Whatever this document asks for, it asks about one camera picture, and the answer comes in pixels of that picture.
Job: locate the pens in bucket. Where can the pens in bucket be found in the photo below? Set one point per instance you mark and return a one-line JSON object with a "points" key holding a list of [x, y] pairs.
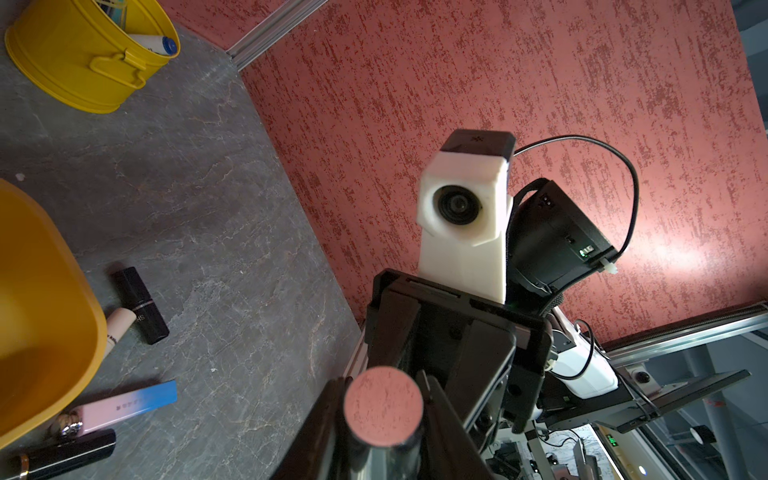
{"points": [[158, 44]]}

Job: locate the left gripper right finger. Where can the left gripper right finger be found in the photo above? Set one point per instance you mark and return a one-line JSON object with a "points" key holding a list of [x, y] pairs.
{"points": [[447, 451]]}

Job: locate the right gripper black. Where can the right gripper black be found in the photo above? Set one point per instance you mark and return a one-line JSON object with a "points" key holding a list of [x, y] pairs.
{"points": [[489, 360]]}

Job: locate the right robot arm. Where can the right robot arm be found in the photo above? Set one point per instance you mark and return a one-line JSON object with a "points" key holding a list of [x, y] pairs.
{"points": [[551, 246]]}

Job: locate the yellow pen bucket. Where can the yellow pen bucket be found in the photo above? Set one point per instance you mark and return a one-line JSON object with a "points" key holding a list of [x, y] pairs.
{"points": [[74, 52]]}

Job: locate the yellow storage tray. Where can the yellow storage tray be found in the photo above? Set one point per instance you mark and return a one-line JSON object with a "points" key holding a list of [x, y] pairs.
{"points": [[53, 330]]}

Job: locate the black gold-band lipstick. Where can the black gold-band lipstick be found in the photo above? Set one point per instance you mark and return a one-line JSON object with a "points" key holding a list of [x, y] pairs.
{"points": [[53, 460]]}

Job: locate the pink blue gradient lipstick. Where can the pink blue gradient lipstick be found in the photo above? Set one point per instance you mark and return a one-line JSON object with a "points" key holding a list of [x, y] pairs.
{"points": [[101, 414]]}

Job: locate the silver cap lip gloss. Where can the silver cap lip gloss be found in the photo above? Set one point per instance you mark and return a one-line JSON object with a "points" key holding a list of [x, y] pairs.
{"points": [[383, 410]]}

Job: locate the black round lipstick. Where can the black round lipstick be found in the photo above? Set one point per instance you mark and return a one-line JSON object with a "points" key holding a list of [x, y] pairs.
{"points": [[135, 296]]}

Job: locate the right corner aluminium post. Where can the right corner aluminium post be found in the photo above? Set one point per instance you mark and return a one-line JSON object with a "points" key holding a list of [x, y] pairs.
{"points": [[272, 29]]}

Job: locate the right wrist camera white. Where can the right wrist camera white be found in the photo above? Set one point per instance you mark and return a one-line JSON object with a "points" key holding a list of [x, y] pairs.
{"points": [[464, 210]]}

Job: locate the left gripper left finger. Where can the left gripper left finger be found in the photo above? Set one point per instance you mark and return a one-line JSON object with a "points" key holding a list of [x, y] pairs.
{"points": [[320, 448]]}

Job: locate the pale pink lip gloss tube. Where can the pale pink lip gloss tube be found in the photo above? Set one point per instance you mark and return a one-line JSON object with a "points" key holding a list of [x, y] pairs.
{"points": [[118, 323]]}

